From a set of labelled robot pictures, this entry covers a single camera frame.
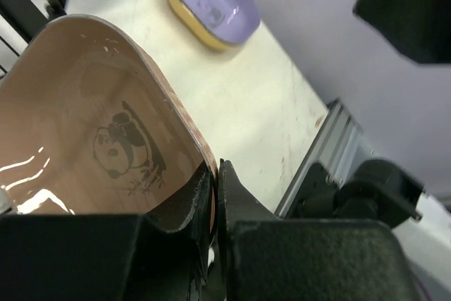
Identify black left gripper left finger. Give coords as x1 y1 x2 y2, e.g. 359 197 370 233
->
1 166 211 300

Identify brown textured bowl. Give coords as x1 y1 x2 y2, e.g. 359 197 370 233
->
1 15 217 229

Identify purple textured bowl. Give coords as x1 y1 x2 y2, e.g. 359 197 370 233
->
168 0 261 45

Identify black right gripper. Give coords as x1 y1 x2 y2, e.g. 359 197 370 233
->
353 0 450 65

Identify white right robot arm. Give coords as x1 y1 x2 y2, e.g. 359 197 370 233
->
276 0 450 228

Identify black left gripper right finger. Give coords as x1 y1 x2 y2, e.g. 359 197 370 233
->
218 160 420 300

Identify yellow textured bowl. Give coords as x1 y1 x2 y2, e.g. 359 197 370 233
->
168 0 244 53

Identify black wire dish rack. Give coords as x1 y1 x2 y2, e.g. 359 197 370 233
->
0 0 78 76

